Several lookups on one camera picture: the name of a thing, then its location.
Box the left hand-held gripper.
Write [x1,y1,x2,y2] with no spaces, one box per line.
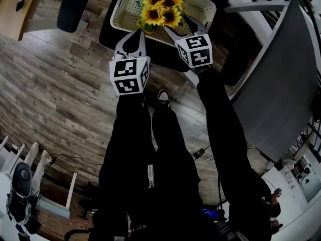
[109,30,151,95]

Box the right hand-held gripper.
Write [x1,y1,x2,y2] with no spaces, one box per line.
[164,15,213,69]

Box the yellow sunflower bouquet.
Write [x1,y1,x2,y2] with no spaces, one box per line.
[136,0,188,33]

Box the cream perforated plastic basket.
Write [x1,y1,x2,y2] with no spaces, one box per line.
[110,0,217,48]

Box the person's right forearm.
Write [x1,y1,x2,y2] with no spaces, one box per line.
[197,68,248,148]

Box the person's left forearm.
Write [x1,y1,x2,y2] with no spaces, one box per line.
[105,93,157,165]

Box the person's shoe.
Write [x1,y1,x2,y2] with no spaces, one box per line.
[157,89,171,108]

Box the black mesh office chair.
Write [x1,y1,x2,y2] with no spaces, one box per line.
[57,0,249,86]

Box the white desk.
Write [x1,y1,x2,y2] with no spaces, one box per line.
[224,0,298,49]

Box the person's leg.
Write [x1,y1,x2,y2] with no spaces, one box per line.
[151,106,201,205]

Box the wooden desk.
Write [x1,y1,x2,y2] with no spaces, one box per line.
[0,0,48,41]

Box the gray black device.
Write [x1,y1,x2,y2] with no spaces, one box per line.
[6,161,42,233]

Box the person's torso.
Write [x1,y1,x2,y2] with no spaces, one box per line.
[91,147,276,241]

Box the blue lit device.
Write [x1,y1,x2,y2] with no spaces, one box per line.
[202,208,218,219]

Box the white table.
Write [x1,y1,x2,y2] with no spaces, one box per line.
[0,171,77,241]

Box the black metal frame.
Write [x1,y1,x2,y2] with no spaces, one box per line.
[290,123,321,157]

